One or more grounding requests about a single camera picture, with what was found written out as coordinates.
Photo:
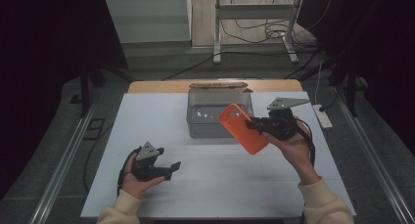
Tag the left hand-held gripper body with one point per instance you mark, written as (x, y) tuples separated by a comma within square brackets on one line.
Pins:
[(147, 165)]

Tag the aluminium floor rail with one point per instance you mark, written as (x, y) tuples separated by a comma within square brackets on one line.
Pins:
[(62, 171), (368, 145)]

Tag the person's right hand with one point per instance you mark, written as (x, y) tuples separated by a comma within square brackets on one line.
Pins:
[(298, 149)]

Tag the orange phone case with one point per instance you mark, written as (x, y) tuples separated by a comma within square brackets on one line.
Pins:
[(241, 136)]

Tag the grey metal stand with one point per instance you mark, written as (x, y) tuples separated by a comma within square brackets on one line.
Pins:
[(253, 12)]

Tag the black stand leg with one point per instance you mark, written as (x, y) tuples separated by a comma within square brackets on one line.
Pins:
[(351, 90), (85, 90)]

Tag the white power strip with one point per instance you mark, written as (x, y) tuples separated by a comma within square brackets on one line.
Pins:
[(323, 118)]

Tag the white cabinet panel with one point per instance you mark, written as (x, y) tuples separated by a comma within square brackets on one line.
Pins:
[(147, 18)]

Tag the clear grey storage box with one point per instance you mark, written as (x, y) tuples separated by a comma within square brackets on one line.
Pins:
[(204, 129)]

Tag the white table cover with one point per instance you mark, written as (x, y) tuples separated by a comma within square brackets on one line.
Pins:
[(202, 191)]

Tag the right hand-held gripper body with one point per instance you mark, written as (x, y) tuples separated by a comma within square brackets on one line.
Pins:
[(280, 124)]

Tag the person's left hand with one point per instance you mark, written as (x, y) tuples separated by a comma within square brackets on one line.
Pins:
[(135, 186)]

